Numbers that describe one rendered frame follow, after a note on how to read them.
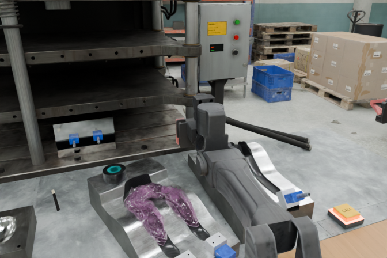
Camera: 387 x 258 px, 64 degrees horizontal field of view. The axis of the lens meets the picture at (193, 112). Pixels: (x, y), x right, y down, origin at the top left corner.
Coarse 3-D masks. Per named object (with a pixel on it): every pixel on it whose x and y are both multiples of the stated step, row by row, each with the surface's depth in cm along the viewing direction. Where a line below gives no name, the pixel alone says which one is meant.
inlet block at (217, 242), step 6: (216, 234) 87; (210, 240) 85; (216, 240) 85; (222, 240) 85; (210, 246) 84; (216, 246) 83; (222, 246) 85; (228, 246) 85; (210, 252) 85; (216, 252) 83; (222, 252) 83; (228, 252) 83; (234, 252) 83
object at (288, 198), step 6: (276, 192) 100; (282, 192) 98; (288, 192) 98; (294, 192) 94; (300, 192) 95; (282, 198) 98; (288, 198) 95; (294, 198) 94; (300, 198) 94; (282, 204) 98; (288, 204) 97; (294, 204) 97
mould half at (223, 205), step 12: (252, 144) 128; (192, 156) 134; (264, 156) 122; (192, 168) 132; (264, 168) 118; (204, 180) 120; (276, 180) 112; (288, 180) 112; (216, 192) 110; (216, 204) 111; (228, 204) 101; (300, 204) 98; (312, 204) 100; (228, 216) 102; (300, 216) 100; (240, 228) 94; (240, 240) 95
